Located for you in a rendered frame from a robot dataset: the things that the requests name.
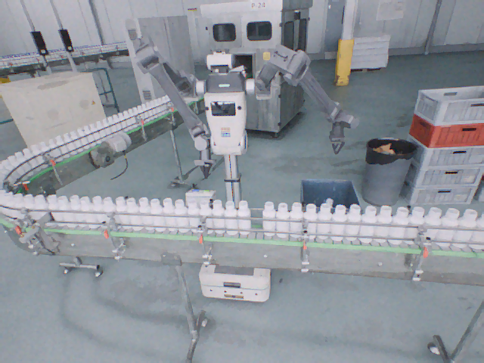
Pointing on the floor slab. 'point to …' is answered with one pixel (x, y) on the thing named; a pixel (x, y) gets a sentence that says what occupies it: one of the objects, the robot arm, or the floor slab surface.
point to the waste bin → (386, 170)
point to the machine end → (262, 51)
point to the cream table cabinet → (53, 105)
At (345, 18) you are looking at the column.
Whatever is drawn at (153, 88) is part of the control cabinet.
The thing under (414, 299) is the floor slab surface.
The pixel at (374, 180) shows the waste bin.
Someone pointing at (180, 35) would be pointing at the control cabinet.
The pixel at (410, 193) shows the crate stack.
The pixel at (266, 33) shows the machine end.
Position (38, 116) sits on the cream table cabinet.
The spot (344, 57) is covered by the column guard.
